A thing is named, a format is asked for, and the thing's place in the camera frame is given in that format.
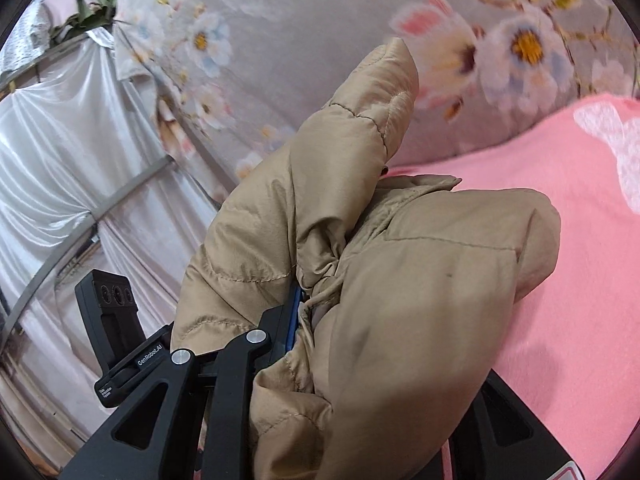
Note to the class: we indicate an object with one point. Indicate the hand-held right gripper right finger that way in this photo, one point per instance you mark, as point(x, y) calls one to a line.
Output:
point(505, 435)

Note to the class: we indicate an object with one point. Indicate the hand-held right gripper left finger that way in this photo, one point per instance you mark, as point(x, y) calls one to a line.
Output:
point(294, 325)

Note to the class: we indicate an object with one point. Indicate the tan puffer jacket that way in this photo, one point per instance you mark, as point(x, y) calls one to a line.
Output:
point(400, 285)

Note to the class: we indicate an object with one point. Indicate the white satin curtain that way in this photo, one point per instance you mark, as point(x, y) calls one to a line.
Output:
point(65, 160)

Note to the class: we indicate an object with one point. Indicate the pink blanket with white print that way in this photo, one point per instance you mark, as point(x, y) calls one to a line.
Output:
point(575, 260)

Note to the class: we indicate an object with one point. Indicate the grey floral bedsheet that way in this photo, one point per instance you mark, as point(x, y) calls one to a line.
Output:
point(310, 35)

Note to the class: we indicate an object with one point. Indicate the curved metal rail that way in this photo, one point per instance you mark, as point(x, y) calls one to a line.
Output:
point(130, 180)

